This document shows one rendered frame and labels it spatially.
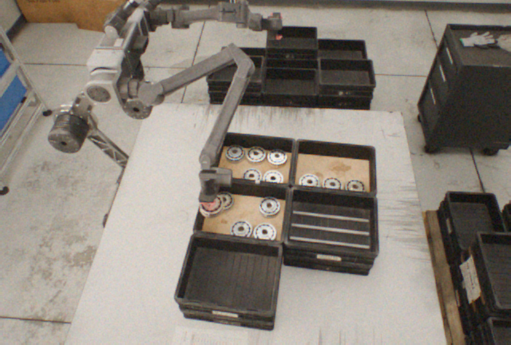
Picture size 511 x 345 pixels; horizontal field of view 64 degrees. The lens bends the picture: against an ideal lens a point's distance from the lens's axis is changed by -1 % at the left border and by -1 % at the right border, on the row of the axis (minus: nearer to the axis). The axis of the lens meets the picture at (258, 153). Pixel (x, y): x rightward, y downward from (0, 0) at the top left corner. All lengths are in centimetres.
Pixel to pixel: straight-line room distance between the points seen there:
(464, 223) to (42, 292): 267
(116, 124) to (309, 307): 241
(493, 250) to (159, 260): 173
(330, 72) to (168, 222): 173
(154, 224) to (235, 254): 50
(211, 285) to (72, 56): 330
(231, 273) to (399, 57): 303
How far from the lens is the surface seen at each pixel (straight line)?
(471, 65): 286
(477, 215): 292
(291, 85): 323
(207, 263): 187
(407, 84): 401
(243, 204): 200
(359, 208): 202
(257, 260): 186
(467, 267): 255
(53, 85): 433
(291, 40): 351
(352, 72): 324
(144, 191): 229
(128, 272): 208
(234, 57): 157
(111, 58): 174
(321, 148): 214
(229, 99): 156
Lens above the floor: 251
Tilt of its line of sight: 51 degrees down
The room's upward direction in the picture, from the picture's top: 2 degrees counter-clockwise
